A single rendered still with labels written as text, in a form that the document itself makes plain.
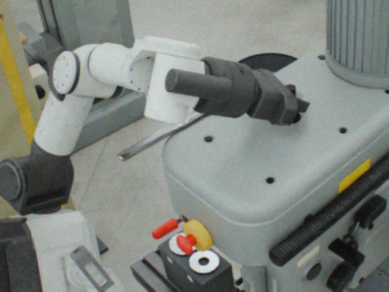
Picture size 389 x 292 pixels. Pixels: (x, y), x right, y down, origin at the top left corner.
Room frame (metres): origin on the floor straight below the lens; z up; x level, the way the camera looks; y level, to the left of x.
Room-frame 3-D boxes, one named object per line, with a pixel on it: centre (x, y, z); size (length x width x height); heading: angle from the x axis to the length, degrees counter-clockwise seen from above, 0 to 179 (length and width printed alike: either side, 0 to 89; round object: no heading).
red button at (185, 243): (0.65, 0.11, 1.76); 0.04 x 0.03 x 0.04; 41
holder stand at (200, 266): (1.13, 0.18, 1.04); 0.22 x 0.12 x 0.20; 40
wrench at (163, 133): (0.81, 0.12, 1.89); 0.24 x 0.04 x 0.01; 129
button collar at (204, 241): (0.67, 0.09, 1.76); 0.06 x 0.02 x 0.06; 41
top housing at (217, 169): (0.83, -0.09, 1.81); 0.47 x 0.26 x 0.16; 131
